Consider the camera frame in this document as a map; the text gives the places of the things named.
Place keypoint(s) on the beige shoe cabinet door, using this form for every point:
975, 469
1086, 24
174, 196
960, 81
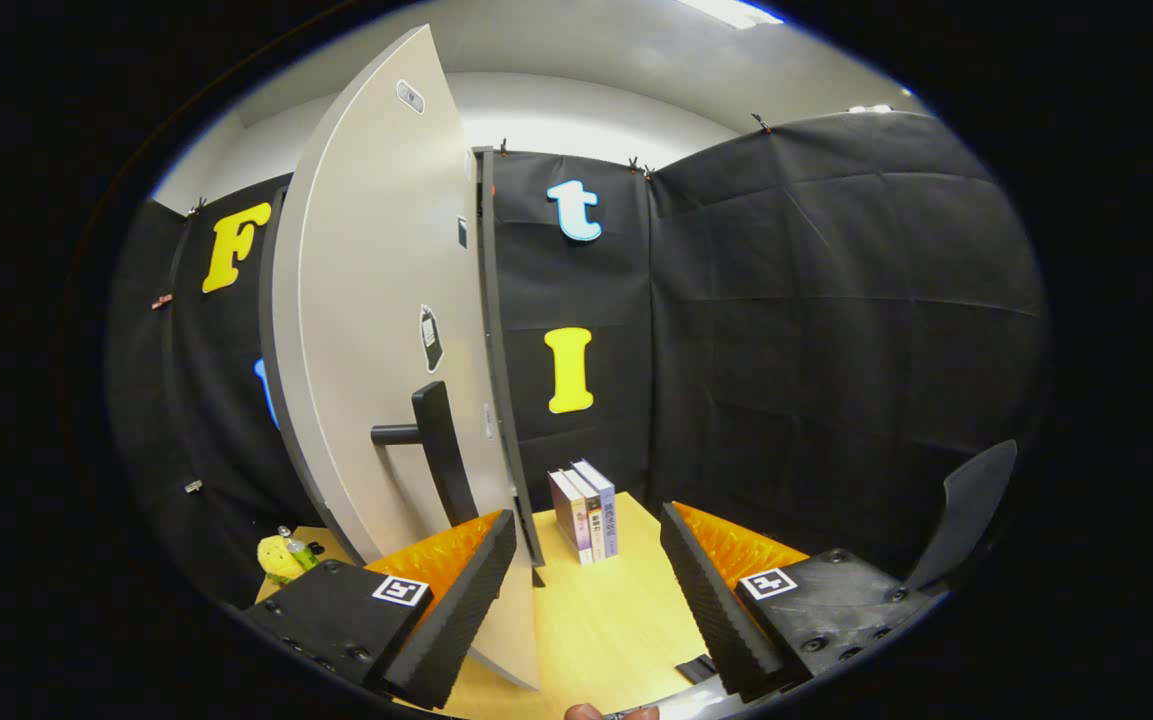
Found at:
366, 300

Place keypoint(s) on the purple spine book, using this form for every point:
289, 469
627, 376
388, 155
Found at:
604, 510

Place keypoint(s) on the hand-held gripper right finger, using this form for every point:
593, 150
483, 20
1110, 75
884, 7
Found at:
706, 600

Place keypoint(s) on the grey spine book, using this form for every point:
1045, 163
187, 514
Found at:
588, 515

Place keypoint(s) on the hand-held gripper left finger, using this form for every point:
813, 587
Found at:
456, 610

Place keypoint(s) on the small black flat object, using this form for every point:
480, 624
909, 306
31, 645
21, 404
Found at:
698, 670

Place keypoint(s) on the black backdrop cloth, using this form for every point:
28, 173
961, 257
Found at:
836, 320

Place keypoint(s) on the yellow plush toy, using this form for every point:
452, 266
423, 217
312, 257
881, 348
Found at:
274, 562

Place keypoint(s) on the green drink bottle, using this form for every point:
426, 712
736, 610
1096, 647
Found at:
298, 548

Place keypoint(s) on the white spine book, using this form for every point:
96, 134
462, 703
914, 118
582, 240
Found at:
568, 520

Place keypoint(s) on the long ceiling light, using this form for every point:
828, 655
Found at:
731, 12

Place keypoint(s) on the small ceiling light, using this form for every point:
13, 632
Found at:
871, 108

